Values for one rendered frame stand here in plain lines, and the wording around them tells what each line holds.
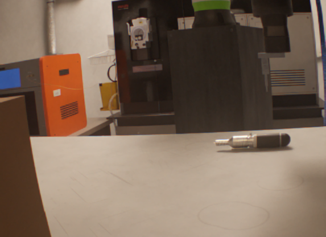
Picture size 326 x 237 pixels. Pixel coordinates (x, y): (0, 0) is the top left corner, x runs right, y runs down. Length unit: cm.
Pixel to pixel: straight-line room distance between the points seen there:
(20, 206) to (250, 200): 29
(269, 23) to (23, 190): 49
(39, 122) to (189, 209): 148
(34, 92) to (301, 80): 143
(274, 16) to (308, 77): 152
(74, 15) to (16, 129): 345
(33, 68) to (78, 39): 185
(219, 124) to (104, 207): 74
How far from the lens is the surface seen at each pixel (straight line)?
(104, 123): 227
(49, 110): 182
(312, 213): 41
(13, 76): 192
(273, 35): 62
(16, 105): 26
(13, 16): 413
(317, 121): 210
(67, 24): 371
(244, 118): 113
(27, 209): 26
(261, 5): 63
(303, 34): 212
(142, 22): 214
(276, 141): 66
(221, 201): 45
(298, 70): 212
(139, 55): 214
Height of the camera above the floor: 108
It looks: 9 degrees down
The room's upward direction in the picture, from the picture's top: 5 degrees counter-clockwise
